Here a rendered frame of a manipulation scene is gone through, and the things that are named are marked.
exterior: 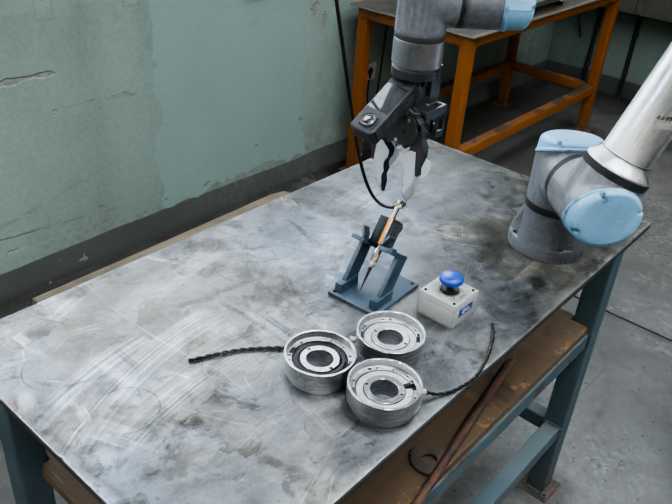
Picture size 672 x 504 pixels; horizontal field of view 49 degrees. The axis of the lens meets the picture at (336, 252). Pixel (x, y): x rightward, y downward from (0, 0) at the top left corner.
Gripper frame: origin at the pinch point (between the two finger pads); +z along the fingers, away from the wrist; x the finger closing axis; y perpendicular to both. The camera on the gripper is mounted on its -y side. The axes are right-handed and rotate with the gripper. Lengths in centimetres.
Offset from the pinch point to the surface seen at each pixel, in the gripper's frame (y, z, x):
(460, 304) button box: -1.1, 14.0, -16.1
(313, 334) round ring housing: -22.4, 15.0, -3.7
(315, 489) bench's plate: -42, 18, -21
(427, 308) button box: -2.4, 16.8, -11.1
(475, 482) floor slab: 43, 99, -9
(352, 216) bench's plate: 15.3, 18.7, 18.7
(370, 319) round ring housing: -13.0, 15.4, -7.3
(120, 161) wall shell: 49, 62, 147
